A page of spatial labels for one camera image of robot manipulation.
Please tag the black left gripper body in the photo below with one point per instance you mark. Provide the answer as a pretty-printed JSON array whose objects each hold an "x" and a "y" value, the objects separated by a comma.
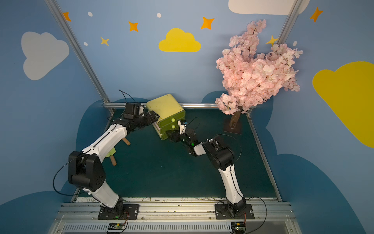
[{"x": 150, "y": 117}]

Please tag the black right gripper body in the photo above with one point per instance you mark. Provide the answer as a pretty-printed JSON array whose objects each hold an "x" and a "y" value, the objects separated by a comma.
[{"x": 177, "y": 136}]

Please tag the yellow-green drawer cabinet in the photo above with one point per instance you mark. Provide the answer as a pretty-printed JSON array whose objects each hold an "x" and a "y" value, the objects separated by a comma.
[{"x": 169, "y": 111}]

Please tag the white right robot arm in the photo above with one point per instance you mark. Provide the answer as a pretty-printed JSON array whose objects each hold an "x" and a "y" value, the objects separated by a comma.
[{"x": 221, "y": 157}]

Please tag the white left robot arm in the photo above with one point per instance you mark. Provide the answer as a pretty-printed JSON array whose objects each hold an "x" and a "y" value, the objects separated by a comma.
[{"x": 85, "y": 169}]

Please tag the pink blossom artificial tree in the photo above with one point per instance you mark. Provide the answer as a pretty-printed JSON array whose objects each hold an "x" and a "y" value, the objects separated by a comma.
[{"x": 252, "y": 78}]

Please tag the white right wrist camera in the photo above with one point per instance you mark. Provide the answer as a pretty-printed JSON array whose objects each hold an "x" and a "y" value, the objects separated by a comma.
[{"x": 182, "y": 126}]

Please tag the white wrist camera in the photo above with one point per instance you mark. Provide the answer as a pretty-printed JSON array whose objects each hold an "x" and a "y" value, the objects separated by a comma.
[
  {"x": 138, "y": 109},
  {"x": 182, "y": 126}
]

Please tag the green scraper with wooden handle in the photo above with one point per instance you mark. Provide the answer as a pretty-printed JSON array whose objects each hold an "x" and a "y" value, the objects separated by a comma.
[{"x": 126, "y": 141}]

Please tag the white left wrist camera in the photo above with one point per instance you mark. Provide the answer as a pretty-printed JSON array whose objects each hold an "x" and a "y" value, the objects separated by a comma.
[{"x": 138, "y": 109}]

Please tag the aluminium back frame rail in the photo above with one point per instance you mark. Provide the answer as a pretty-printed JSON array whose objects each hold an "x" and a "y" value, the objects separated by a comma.
[{"x": 122, "y": 105}]

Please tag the round green spatula wooden handle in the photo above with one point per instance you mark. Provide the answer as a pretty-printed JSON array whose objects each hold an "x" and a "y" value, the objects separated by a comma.
[{"x": 111, "y": 156}]

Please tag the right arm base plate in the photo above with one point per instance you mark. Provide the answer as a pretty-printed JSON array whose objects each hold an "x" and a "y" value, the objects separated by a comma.
[{"x": 223, "y": 211}]

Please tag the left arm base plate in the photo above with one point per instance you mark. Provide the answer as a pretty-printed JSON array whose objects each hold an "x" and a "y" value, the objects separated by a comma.
[{"x": 120, "y": 212}]

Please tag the aluminium front rail platform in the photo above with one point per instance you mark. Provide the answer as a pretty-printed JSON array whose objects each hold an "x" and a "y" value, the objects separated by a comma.
[{"x": 177, "y": 216}]

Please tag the aluminium left frame post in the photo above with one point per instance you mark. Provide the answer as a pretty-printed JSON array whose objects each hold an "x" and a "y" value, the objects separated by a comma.
[{"x": 73, "y": 41}]

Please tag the aluminium frame post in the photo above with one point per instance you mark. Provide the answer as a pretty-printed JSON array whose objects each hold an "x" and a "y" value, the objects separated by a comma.
[
  {"x": 290, "y": 21},
  {"x": 73, "y": 41}
]

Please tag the aluminium right frame post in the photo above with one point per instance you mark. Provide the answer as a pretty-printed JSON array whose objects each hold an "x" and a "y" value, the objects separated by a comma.
[{"x": 290, "y": 21}]

